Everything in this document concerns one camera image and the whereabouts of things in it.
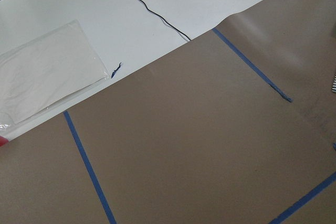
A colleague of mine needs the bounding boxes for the blue tape scrap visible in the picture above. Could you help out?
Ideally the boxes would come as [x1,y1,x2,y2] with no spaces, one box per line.
[111,62,122,79]

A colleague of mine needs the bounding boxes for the striped polo shirt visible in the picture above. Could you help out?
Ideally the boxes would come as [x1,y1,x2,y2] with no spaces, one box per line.
[331,76,336,93]

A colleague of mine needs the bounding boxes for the black thin cable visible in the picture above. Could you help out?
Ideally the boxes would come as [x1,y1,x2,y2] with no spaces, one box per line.
[124,0,191,41]

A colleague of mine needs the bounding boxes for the clear plastic bag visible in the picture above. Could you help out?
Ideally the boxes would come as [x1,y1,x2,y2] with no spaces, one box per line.
[1,20,108,132]

